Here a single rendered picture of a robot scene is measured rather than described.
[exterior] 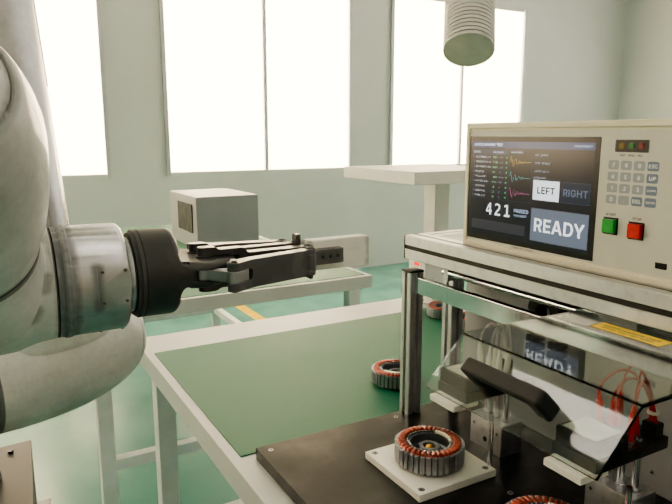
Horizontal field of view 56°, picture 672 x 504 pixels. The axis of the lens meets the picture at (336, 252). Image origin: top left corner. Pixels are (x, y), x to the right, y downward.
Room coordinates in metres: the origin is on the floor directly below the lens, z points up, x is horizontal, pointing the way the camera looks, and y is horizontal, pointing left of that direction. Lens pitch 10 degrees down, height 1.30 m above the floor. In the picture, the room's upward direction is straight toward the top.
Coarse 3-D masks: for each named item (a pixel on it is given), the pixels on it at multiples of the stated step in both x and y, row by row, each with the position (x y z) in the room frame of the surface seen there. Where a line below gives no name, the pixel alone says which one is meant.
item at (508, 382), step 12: (468, 360) 0.65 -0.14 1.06; (468, 372) 0.64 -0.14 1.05; (480, 372) 0.62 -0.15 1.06; (492, 372) 0.62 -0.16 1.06; (504, 372) 0.61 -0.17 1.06; (480, 384) 0.64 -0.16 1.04; (492, 384) 0.61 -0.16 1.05; (504, 384) 0.59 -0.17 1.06; (516, 384) 0.58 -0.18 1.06; (528, 384) 0.58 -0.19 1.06; (516, 396) 0.58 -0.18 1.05; (528, 396) 0.57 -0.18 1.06; (540, 396) 0.56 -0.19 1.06; (540, 408) 0.56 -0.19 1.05; (552, 408) 0.56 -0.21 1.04
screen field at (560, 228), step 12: (540, 216) 0.93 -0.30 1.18; (552, 216) 0.91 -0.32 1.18; (564, 216) 0.90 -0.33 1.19; (576, 216) 0.88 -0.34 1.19; (588, 216) 0.86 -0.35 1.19; (540, 228) 0.93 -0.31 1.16; (552, 228) 0.91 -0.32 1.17; (564, 228) 0.89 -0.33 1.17; (576, 228) 0.88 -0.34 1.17; (540, 240) 0.93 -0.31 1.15; (552, 240) 0.91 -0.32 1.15; (564, 240) 0.89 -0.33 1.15; (576, 240) 0.87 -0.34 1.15
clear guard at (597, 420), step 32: (544, 320) 0.79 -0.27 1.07; (576, 320) 0.79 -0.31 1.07; (608, 320) 0.79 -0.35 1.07; (448, 352) 0.72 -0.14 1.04; (480, 352) 0.69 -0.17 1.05; (512, 352) 0.66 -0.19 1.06; (544, 352) 0.66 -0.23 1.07; (576, 352) 0.66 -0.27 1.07; (608, 352) 0.66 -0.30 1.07; (640, 352) 0.66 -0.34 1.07; (448, 384) 0.69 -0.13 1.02; (544, 384) 0.61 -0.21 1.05; (576, 384) 0.58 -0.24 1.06; (608, 384) 0.57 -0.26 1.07; (640, 384) 0.57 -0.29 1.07; (480, 416) 0.63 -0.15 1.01; (512, 416) 0.60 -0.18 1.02; (576, 416) 0.56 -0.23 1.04; (608, 416) 0.54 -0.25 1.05; (544, 448) 0.55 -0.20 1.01; (576, 448) 0.53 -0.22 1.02; (608, 448) 0.51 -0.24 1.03
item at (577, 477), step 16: (640, 432) 0.81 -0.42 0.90; (624, 448) 0.76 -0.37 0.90; (640, 448) 0.77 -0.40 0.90; (656, 448) 0.78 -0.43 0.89; (544, 464) 0.77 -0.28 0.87; (560, 464) 0.75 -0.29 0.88; (608, 464) 0.74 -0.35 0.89; (624, 464) 0.75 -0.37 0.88; (640, 464) 0.78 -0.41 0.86; (576, 480) 0.72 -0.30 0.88; (592, 480) 0.73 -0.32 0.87; (624, 480) 0.80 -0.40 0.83
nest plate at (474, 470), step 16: (384, 448) 0.98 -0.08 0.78; (384, 464) 0.93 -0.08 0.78; (464, 464) 0.93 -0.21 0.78; (480, 464) 0.93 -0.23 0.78; (400, 480) 0.88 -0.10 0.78; (416, 480) 0.88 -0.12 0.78; (432, 480) 0.88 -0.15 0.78; (448, 480) 0.88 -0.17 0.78; (464, 480) 0.88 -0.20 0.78; (480, 480) 0.90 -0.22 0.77; (416, 496) 0.85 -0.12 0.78; (432, 496) 0.85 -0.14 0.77
